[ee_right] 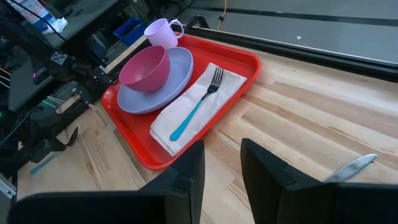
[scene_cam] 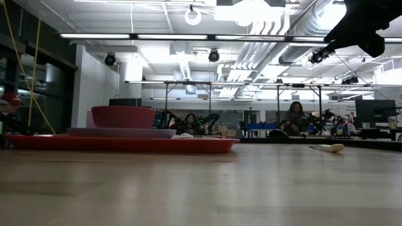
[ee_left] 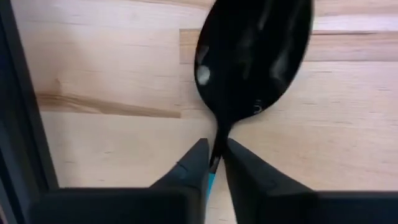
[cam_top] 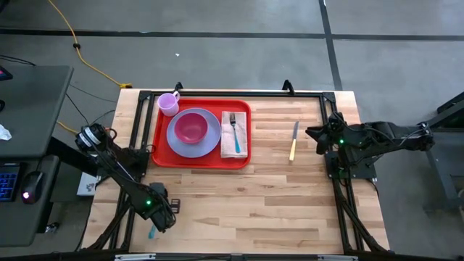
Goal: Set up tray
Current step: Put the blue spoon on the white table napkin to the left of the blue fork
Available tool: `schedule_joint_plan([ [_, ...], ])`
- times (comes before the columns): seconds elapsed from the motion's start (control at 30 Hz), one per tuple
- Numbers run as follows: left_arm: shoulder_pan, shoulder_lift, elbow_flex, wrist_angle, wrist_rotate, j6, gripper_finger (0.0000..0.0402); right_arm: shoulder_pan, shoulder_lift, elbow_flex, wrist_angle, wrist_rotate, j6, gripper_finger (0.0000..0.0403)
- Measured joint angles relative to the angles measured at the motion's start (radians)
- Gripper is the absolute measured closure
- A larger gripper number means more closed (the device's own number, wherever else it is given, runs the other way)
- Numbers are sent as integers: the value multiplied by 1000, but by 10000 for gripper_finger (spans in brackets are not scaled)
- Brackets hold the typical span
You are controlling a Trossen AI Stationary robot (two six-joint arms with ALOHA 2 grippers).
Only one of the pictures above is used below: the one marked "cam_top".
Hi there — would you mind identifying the fork with teal handle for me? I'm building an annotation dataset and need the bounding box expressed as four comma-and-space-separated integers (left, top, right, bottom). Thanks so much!
229, 112, 242, 154

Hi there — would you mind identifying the lilac plastic mug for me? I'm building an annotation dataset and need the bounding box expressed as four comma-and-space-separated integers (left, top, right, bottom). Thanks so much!
157, 91, 181, 117

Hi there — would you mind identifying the lilac plastic plate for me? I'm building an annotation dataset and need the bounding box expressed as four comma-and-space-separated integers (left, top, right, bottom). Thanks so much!
166, 107, 222, 159

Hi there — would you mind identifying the backlit keyboard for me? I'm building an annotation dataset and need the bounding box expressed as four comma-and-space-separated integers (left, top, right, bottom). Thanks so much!
0, 165, 20, 203

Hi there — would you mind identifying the grey desk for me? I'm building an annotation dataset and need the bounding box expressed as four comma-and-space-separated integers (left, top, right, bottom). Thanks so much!
0, 65, 75, 247

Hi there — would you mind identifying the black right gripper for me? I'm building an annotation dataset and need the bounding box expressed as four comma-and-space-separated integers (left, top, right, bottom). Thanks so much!
305, 121, 347, 155

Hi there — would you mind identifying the dark metal stand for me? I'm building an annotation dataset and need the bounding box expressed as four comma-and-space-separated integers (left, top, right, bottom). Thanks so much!
422, 92, 464, 215

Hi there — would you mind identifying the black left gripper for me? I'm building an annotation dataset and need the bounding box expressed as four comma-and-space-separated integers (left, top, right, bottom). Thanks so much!
148, 182, 181, 233

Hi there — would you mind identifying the red plastic tray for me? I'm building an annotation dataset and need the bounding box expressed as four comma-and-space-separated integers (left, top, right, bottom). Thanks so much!
151, 98, 252, 170

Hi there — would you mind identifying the beige napkin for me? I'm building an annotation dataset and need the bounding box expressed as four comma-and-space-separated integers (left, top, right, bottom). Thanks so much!
220, 110, 249, 160

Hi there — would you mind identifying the black computer mouse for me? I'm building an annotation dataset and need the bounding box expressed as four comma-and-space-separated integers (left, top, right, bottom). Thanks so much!
20, 170, 45, 205

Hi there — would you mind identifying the pink plastic bowl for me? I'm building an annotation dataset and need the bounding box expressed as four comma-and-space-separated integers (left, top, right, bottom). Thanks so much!
174, 112, 210, 145

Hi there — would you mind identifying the yellow floor cable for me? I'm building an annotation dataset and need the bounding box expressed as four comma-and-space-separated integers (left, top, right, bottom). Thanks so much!
46, 0, 133, 90

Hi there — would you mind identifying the yellow extension cable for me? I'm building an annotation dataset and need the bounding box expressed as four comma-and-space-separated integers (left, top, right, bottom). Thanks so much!
56, 121, 79, 134

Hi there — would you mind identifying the black metal table frame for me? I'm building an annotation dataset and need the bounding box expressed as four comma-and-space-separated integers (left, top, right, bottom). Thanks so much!
81, 88, 392, 254

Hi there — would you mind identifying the knife with cream handle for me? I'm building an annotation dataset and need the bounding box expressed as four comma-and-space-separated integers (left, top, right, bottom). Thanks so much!
289, 120, 300, 162

